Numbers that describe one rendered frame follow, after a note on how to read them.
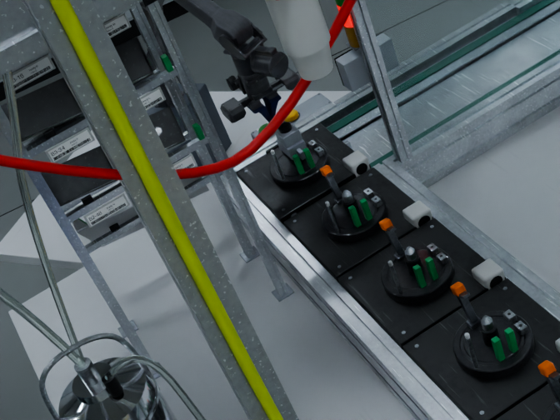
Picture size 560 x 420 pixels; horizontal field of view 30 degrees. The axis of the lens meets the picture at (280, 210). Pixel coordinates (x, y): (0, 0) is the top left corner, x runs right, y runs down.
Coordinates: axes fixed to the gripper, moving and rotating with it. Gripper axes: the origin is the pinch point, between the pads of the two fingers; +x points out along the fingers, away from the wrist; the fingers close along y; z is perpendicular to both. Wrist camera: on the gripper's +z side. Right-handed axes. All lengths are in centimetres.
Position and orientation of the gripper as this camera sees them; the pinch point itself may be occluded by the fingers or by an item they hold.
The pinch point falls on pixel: (267, 112)
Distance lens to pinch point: 241.8
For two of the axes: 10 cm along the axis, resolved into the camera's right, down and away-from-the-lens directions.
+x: 3.1, 7.3, 6.1
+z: -4.4, -4.6, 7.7
